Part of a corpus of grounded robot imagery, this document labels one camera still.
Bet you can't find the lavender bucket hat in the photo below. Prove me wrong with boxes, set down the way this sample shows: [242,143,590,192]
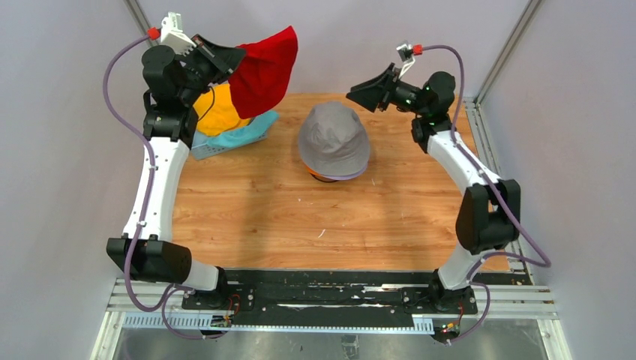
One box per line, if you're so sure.
[322,166,368,182]

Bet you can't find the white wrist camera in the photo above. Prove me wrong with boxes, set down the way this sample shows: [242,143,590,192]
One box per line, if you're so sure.
[396,41,416,79]
[159,11,197,55]

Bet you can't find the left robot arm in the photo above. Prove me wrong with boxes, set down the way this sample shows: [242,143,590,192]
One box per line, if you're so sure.
[102,35,246,310]

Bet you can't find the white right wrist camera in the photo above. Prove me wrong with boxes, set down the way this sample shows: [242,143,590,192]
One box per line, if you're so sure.
[396,41,416,79]

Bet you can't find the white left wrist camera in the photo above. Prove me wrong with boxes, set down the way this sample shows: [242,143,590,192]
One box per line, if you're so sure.
[159,11,197,55]

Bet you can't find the red bucket hat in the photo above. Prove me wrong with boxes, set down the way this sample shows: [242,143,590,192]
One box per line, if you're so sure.
[228,25,299,119]

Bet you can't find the black wire hat stand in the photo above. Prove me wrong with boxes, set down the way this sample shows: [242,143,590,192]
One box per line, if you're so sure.
[312,175,338,184]

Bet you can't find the yellow bucket hat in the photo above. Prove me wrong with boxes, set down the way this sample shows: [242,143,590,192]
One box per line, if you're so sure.
[193,84,252,137]

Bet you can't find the left aluminium corner rail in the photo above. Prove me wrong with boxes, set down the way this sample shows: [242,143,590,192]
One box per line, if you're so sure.
[123,0,154,35]

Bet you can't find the orange bucket hat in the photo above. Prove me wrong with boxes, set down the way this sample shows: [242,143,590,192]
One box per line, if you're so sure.
[305,166,325,180]

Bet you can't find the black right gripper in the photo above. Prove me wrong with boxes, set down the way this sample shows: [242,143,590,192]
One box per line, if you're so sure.
[345,64,428,117]

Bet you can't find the teal plastic basket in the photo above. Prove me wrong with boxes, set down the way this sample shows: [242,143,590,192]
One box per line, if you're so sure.
[190,128,267,161]

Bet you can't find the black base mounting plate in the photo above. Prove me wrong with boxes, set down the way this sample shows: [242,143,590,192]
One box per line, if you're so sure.
[133,267,533,326]

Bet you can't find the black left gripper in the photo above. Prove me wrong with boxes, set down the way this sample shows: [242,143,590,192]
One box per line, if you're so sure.
[177,35,245,106]

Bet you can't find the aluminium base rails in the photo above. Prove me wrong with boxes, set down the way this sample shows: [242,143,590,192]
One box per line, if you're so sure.
[91,270,572,359]

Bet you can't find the aluminium corner frame rail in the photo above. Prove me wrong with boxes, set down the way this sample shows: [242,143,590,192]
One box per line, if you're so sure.
[462,0,542,284]

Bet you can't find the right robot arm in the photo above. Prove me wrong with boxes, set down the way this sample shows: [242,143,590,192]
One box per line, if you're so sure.
[346,64,521,313]

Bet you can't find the teal bucket hat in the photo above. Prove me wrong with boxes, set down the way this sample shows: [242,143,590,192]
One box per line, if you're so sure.
[191,110,279,150]

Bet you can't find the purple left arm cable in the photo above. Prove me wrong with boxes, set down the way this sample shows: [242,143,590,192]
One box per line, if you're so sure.
[102,28,235,341]

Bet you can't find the grey bucket hat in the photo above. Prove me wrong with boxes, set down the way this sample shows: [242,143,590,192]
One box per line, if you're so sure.
[297,101,371,176]

